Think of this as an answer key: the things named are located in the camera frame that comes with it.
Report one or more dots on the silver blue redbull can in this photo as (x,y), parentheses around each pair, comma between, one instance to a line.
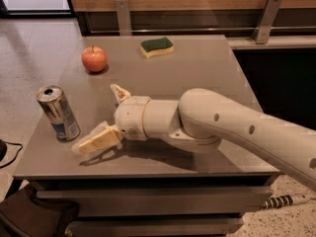
(55,105)

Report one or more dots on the black white striped handle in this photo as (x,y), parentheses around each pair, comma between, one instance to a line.
(286,200)

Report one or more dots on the grey drawer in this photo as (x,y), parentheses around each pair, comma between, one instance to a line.
(197,227)
(138,202)

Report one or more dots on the green yellow sponge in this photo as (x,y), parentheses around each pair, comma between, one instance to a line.
(156,47)

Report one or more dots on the lower grey drawer front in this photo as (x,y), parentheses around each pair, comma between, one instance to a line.
(197,227)

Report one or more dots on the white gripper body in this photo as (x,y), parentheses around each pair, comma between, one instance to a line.
(129,118)

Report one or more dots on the horizontal metal rail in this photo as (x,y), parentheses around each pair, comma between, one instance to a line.
(308,29)

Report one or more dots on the upper grey drawer front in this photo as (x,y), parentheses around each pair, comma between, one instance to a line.
(138,202)

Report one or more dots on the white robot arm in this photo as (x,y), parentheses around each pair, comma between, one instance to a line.
(199,121)

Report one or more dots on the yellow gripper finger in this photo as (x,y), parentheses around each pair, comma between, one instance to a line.
(102,137)
(120,93)

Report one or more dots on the left metal wall bracket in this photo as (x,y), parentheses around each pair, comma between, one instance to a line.
(123,15)

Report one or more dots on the dark brown bag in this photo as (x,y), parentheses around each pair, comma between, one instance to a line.
(22,214)

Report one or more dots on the right metal wall bracket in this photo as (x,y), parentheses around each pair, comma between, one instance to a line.
(262,31)

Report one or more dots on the metal wall bracket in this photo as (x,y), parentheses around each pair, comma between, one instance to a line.
(123,15)
(262,31)

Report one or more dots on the red apple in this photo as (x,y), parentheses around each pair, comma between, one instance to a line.
(94,59)

